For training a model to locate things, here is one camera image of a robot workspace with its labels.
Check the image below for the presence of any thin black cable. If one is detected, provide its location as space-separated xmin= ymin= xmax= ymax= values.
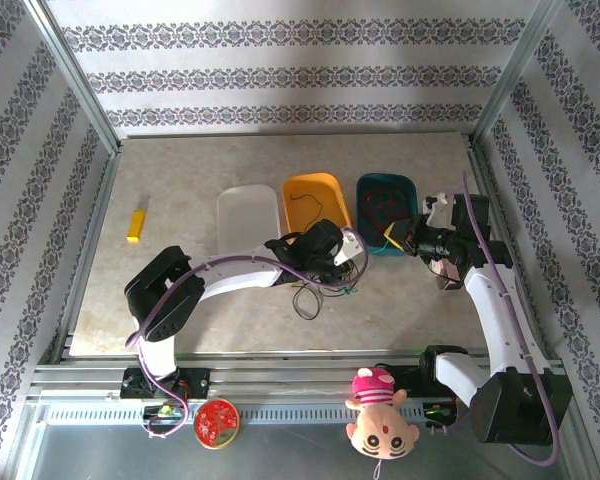
xmin=285 ymin=191 xmax=327 ymax=229
xmin=290 ymin=279 xmax=356 ymax=321

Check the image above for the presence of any small pink object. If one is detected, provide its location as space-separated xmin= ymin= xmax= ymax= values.
xmin=432 ymin=259 xmax=465 ymax=292

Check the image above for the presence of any small white connector part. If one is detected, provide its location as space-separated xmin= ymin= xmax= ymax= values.
xmin=422 ymin=192 xmax=455 ymax=229

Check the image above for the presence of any teal plastic tray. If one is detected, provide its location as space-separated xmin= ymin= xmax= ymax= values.
xmin=354 ymin=172 xmax=420 ymax=259

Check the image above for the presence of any orange plastic tray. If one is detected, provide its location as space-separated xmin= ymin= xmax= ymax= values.
xmin=281 ymin=171 xmax=354 ymax=246

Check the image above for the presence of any white plastic tray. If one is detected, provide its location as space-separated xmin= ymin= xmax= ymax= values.
xmin=215 ymin=183 xmax=282 ymax=256

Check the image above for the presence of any plush doll with pink hat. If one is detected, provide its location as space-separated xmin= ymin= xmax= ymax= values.
xmin=343 ymin=366 xmax=422 ymax=480

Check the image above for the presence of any small circuit board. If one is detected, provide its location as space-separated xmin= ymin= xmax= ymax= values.
xmin=140 ymin=403 xmax=190 ymax=441
xmin=423 ymin=403 xmax=456 ymax=435

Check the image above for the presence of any yellow rectangular block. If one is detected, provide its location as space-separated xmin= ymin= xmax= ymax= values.
xmin=126 ymin=209 xmax=148 ymax=244

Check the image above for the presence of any round red gold ornament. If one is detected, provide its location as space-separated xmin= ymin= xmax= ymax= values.
xmin=193 ymin=397 xmax=241 ymax=450

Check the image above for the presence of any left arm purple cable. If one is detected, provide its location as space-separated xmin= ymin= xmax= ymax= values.
xmin=124 ymin=234 xmax=371 ymax=441

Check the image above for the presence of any aluminium side rail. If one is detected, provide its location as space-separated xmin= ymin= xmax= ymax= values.
xmin=464 ymin=134 xmax=566 ymax=371
xmin=49 ymin=144 xmax=124 ymax=364

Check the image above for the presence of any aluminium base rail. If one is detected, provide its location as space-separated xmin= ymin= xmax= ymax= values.
xmin=27 ymin=349 xmax=481 ymax=402

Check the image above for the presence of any slotted grey cable duct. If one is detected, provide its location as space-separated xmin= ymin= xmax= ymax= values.
xmin=44 ymin=403 xmax=461 ymax=427

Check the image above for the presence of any aluminium frame post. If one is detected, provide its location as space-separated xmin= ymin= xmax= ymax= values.
xmin=22 ymin=0 xmax=124 ymax=156
xmin=469 ymin=0 xmax=564 ymax=146

